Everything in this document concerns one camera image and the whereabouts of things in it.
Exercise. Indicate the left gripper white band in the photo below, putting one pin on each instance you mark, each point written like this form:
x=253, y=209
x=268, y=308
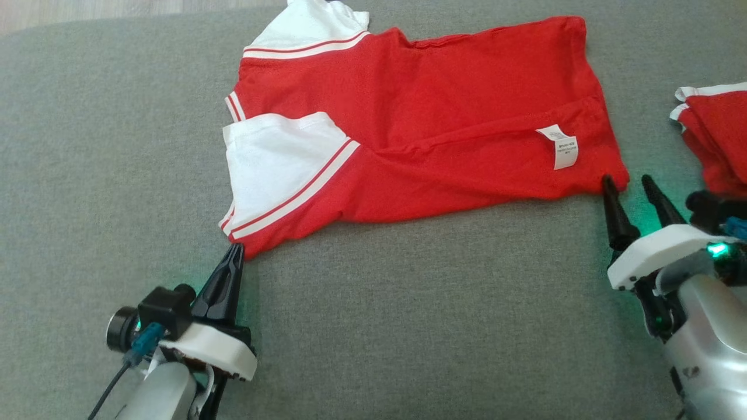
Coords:
x=216, y=347

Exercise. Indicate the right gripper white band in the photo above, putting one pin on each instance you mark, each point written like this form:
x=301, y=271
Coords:
x=653, y=254

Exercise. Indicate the red garment with white stripes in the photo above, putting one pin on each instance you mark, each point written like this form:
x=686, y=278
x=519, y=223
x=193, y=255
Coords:
x=721, y=134

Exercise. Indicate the red shirt with white sleeves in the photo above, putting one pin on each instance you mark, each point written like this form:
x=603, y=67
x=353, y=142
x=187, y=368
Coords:
x=437, y=105

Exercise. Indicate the right arm white grey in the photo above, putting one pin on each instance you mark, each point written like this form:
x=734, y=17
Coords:
x=712, y=350

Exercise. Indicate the grey fabric sofa seat cushion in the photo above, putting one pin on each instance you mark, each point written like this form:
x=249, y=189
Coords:
x=437, y=321

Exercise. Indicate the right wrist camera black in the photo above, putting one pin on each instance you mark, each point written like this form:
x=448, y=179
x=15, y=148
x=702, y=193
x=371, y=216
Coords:
x=709, y=210

